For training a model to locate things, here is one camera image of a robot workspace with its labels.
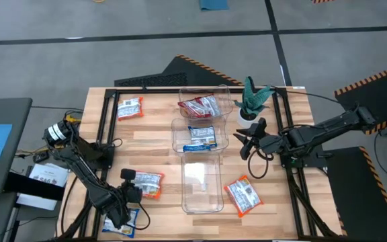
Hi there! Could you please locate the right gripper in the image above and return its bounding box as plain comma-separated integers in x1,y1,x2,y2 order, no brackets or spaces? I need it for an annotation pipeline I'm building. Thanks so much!
232,117,277,161

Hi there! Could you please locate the orange Maruchan ramen pack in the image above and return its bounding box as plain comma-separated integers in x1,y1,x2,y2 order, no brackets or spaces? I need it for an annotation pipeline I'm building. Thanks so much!
223,175,264,218
132,171,165,200
117,96,144,122

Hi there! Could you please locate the white plant pot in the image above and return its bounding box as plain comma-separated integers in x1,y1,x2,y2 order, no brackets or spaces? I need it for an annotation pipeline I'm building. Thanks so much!
236,108,259,129

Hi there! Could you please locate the teal artificial plant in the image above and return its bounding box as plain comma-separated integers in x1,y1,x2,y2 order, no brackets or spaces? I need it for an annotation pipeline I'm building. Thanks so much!
232,76,276,117

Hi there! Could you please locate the clear plastic bin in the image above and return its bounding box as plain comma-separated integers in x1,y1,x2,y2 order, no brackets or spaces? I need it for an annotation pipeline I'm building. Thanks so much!
171,117,230,155
181,153,225,214
178,84,234,120

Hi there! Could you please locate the white printed paper sheet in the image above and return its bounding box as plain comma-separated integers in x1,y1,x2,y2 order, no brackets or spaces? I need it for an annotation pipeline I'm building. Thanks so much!
28,163,70,188

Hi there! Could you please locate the small black device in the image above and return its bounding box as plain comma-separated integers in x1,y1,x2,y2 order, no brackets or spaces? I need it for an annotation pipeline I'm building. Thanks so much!
32,151,50,164

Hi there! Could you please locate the blue floor mat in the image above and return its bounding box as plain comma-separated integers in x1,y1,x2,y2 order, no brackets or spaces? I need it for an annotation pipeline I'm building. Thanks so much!
199,0,229,11

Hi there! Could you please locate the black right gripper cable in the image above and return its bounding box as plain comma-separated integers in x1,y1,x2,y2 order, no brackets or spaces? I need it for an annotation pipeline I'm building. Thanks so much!
247,147,270,180

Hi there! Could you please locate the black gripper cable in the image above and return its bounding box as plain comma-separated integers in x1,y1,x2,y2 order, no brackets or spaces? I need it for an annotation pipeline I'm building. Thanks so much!
247,147,270,180
126,200,151,231

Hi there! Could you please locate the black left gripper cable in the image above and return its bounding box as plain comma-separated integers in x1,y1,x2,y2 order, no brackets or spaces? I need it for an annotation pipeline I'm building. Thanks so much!
126,200,151,231

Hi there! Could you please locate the black aluminium table frame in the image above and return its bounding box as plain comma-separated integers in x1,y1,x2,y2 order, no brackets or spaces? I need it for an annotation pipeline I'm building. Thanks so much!
58,86,345,242

